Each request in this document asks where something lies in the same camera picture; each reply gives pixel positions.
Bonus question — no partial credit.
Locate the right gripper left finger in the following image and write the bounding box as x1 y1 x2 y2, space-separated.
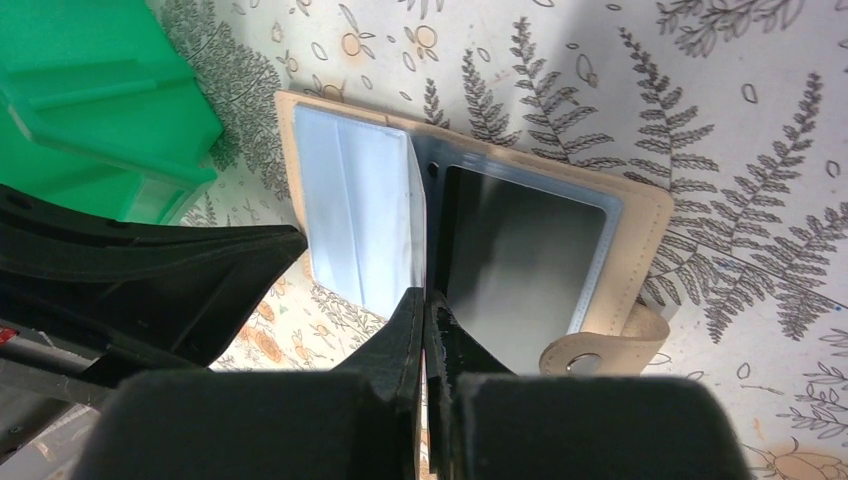
334 287 424 479

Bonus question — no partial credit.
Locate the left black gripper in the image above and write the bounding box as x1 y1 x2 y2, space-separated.
1 186 307 463

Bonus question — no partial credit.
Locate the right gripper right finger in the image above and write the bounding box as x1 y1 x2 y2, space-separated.
425 290 513 479

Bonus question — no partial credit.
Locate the black credit card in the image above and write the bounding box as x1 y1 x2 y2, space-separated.
445 167 607 375

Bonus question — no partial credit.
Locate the beige blue card holder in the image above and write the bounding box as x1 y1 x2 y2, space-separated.
275 91 673 375

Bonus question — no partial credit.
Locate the green plastic bin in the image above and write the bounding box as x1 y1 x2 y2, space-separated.
1 1 222 224

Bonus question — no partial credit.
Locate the floral patterned table mat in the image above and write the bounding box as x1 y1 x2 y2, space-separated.
151 1 847 479

